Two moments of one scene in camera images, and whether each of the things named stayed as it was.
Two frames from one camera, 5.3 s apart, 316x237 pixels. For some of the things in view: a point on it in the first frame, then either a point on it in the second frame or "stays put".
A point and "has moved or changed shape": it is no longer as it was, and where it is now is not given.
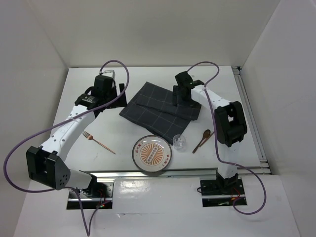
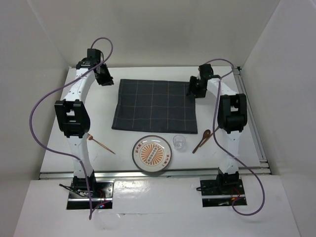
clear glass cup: (179, 142) stays put
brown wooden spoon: (206, 134) stays put
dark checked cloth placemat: (154, 107) has moved or changed shape
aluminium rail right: (255, 131) stays put
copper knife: (206, 139) stays put
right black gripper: (177, 91) to (198, 94)
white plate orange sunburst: (152, 153) stays put
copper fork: (90, 137) stays put
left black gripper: (119, 102) to (108, 78)
